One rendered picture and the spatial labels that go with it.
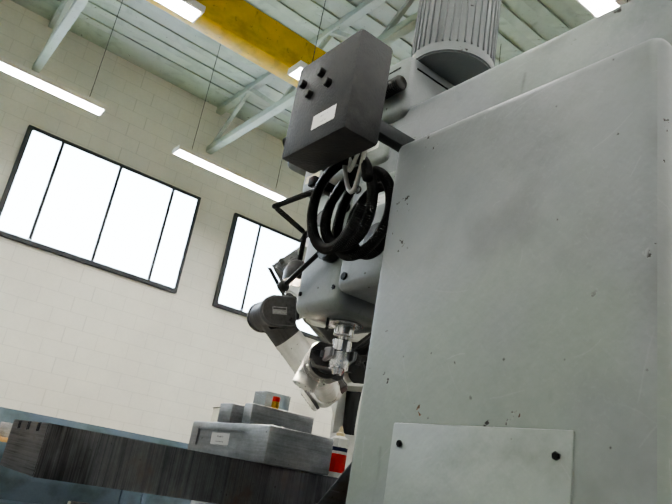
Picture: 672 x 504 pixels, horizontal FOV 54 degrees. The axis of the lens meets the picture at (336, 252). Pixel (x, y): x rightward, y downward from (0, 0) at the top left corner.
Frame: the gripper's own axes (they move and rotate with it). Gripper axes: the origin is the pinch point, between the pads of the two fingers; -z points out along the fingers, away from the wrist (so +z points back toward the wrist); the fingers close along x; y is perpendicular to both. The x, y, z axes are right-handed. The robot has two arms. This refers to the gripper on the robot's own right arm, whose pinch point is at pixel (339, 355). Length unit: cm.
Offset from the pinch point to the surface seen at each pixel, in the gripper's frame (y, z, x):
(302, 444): 21.9, -19.6, -9.9
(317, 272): -17.3, -2.9, -9.5
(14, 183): -252, 700, -257
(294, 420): 17.2, -10.8, -10.3
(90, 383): -37, 763, -107
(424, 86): -59, -25, 2
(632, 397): 14, -87, 9
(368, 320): -7.8, -7.4, 3.2
